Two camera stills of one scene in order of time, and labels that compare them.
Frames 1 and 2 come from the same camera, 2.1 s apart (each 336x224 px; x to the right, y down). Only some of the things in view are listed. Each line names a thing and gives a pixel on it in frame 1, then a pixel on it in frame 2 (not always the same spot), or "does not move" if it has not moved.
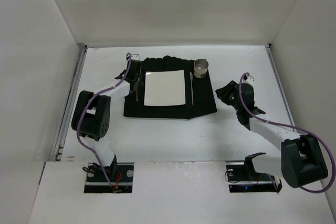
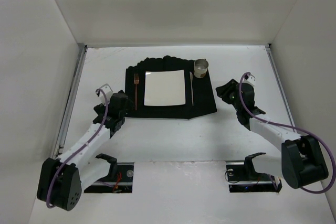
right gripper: (226, 92) does not move
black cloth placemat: (199, 97) does not move
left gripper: (135, 83) -> (125, 100)
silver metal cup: (200, 66) does not move
